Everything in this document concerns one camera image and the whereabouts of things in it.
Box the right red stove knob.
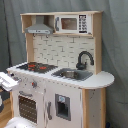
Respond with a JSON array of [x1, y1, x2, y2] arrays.
[[32, 81, 37, 88]]

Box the grey range hood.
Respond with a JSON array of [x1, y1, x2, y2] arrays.
[[25, 15, 53, 35]]

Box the wooden toy kitchen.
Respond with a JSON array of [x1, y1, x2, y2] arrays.
[[8, 11, 114, 128]]

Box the grey toy sink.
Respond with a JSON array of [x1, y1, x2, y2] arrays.
[[53, 68, 93, 81]]

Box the toy oven door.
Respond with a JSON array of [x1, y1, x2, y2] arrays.
[[18, 91, 44, 128]]

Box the toy microwave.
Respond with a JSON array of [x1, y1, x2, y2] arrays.
[[55, 14, 92, 34]]

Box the black toy faucet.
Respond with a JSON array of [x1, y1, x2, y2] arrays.
[[76, 51, 94, 70]]

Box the grey backdrop curtain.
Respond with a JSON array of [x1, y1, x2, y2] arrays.
[[0, 0, 128, 128]]

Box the black toy stovetop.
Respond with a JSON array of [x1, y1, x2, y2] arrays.
[[19, 62, 56, 74]]

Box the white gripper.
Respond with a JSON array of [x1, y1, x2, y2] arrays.
[[0, 72, 19, 91]]

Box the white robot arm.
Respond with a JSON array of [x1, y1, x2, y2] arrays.
[[0, 72, 36, 128]]

